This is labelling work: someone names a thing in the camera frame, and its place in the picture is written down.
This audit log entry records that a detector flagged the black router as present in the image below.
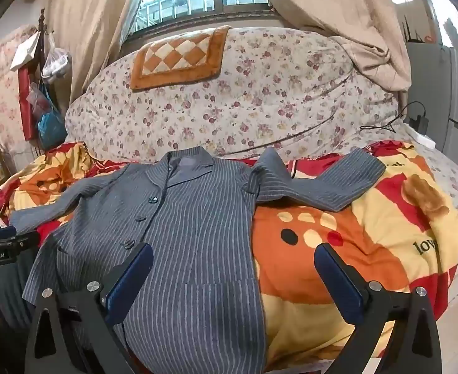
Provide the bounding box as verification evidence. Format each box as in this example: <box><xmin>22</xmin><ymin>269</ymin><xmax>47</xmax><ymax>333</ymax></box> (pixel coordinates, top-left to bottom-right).
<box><xmin>402</xmin><ymin>12</ymin><xmax>425</xmax><ymax>43</ymax></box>

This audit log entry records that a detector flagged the orange red printed blanket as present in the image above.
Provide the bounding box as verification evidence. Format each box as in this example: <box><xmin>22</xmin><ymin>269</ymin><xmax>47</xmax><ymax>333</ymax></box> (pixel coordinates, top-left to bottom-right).
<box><xmin>0</xmin><ymin>142</ymin><xmax>458</xmax><ymax>363</ymax></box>

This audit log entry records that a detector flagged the orange checkered cushion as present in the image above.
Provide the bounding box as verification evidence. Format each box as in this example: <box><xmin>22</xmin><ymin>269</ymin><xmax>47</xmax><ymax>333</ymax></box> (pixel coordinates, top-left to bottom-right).
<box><xmin>130</xmin><ymin>25</ymin><xmax>233</xmax><ymax>92</ymax></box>

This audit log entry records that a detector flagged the floral quilt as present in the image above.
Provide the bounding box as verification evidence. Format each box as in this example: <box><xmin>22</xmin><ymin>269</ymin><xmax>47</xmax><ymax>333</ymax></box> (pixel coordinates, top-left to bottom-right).
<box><xmin>64</xmin><ymin>26</ymin><xmax>409</xmax><ymax>164</ymax></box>

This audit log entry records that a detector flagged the black charger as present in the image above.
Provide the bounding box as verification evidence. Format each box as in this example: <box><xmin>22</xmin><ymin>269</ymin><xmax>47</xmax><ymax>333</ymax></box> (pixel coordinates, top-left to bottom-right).
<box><xmin>408</xmin><ymin>115</ymin><xmax>429</xmax><ymax>133</ymax></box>

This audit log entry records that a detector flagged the white plastic bag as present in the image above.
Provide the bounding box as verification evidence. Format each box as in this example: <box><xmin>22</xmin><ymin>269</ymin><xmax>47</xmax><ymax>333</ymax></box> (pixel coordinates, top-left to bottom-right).
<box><xmin>41</xmin><ymin>33</ymin><xmax>72</xmax><ymax>83</ymax></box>

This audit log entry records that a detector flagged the wooden coat rack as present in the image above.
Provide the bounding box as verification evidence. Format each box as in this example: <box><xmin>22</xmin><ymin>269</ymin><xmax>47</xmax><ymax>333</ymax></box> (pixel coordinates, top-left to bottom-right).
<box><xmin>34</xmin><ymin>8</ymin><xmax>58</xmax><ymax>152</ymax></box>

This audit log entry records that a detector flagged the beige curtain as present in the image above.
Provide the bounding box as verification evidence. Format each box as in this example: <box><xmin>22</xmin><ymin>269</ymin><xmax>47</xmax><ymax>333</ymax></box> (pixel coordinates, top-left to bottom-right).
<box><xmin>44</xmin><ymin>0</ymin><xmax>154</xmax><ymax>106</ymax></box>
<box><xmin>246</xmin><ymin>0</ymin><xmax>413</xmax><ymax>92</ymax></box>

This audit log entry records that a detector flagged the blue bag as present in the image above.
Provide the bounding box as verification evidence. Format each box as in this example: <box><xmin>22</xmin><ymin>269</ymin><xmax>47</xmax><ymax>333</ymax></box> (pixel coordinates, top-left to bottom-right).
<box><xmin>37</xmin><ymin>82</ymin><xmax>67</xmax><ymax>149</ymax></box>

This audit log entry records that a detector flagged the hanging floral cloth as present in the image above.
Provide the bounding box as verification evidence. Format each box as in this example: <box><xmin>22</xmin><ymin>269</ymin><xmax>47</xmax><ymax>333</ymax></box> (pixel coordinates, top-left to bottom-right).
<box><xmin>0</xmin><ymin>23</ymin><xmax>39</xmax><ymax>160</ymax></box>

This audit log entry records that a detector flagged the white paper bag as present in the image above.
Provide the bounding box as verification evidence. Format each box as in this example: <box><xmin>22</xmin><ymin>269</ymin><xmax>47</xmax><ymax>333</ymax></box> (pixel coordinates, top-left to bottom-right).
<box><xmin>10</xmin><ymin>31</ymin><xmax>42</xmax><ymax>71</ymax></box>

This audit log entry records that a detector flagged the white power strip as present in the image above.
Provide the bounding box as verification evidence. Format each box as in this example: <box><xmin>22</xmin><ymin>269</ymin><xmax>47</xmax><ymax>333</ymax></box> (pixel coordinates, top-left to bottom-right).
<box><xmin>404</xmin><ymin>125</ymin><xmax>436</xmax><ymax>149</ymax></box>

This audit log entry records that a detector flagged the grey striped jacket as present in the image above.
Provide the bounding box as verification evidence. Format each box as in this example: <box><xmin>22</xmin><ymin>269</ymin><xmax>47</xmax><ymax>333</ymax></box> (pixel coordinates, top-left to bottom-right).
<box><xmin>9</xmin><ymin>146</ymin><xmax>387</xmax><ymax>374</ymax></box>

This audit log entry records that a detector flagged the red bag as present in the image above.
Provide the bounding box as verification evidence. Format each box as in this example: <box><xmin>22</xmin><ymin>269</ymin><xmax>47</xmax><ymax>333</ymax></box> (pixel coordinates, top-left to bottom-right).
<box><xmin>18</xmin><ymin>66</ymin><xmax>39</xmax><ymax>141</ymax></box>

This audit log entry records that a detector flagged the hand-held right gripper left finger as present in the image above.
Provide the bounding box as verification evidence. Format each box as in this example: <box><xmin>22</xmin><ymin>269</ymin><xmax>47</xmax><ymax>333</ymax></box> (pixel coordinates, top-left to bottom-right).
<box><xmin>24</xmin><ymin>242</ymin><xmax>154</xmax><ymax>374</ymax></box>

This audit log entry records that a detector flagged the grey cabinet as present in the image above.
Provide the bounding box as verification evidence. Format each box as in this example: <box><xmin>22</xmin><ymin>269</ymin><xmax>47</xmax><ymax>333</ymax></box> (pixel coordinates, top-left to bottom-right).
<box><xmin>404</xmin><ymin>41</ymin><xmax>458</xmax><ymax>156</ymax></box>

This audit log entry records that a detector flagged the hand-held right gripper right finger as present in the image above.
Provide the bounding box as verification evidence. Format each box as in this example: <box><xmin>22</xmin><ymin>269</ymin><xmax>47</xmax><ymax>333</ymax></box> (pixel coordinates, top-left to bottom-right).
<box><xmin>314</xmin><ymin>242</ymin><xmax>442</xmax><ymax>374</ymax></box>

